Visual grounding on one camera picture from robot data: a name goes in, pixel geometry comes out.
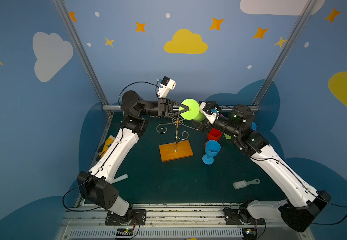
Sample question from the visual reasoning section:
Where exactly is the white scrub brush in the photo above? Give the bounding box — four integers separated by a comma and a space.
233, 179, 260, 190

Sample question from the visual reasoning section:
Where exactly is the gold wire wine glass rack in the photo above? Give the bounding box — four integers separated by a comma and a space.
156, 117, 198, 152

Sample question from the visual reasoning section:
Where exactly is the light blue plastic scoop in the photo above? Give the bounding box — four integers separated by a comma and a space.
112, 174, 129, 184

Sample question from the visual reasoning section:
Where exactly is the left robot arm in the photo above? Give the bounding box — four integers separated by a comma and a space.
77, 91, 190, 217

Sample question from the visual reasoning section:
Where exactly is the right aluminium frame post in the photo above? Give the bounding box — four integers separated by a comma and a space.
250, 0, 317, 112

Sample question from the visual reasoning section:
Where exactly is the front aluminium rail bed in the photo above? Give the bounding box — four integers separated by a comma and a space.
56, 203, 314, 240

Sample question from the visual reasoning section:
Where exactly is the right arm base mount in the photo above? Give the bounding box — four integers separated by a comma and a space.
223, 200, 288, 225

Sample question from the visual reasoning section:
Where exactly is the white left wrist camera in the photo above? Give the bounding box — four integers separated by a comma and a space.
157, 76, 176, 99

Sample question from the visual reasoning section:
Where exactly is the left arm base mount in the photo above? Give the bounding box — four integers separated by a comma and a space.
105, 206, 147, 226

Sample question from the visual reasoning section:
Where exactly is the left aluminium frame post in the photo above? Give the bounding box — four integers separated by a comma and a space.
52, 0, 108, 107

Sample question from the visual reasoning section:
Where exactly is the wooden rack base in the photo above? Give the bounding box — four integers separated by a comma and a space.
159, 140, 193, 162

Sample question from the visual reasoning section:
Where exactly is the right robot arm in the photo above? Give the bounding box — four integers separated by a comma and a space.
199, 101, 331, 233

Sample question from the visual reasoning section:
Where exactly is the green wine glass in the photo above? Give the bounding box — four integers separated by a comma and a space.
180, 99, 205, 122
224, 134, 231, 140

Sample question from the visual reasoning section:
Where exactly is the aluminium frame post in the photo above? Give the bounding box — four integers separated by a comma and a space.
52, 0, 108, 107
250, 0, 317, 112

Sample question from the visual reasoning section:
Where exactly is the red wine glass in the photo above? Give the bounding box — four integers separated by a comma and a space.
207, 128, 222, 141

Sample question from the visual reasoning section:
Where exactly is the horizontal aluminium back rail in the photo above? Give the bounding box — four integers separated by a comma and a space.
102, 104, 261, 113

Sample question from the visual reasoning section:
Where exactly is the blue wine glass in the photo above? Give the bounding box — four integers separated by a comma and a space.
251, 122, 257, 131
202, 140, 221, 165

